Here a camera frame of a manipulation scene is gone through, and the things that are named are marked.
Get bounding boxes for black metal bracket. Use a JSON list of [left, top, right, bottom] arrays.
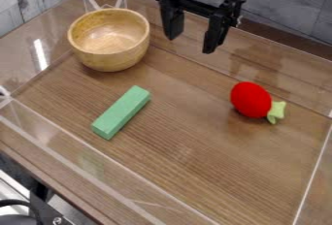
[[29, 190, 67, 225]]

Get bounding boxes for black cable lower left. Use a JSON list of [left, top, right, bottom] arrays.
[[0, 198, 36, 225]]

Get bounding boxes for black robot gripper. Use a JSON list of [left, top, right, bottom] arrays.
[[158, 0, 246, 54]]

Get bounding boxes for green rectangular block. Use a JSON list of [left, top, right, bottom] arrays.
[[91, 85, 150, 140]]

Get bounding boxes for clear acrylic tray walls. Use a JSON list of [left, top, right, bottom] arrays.
[[0, 0, 332, 225]]

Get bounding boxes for red plush fruit green stem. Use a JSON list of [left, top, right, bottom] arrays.
[[229, 81, 286, 124]]

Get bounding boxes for wooden bowl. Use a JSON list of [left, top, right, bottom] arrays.
[[67, 8, 150, 72]]

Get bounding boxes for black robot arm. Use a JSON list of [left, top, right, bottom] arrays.
[[158, 0, 246, 54]]

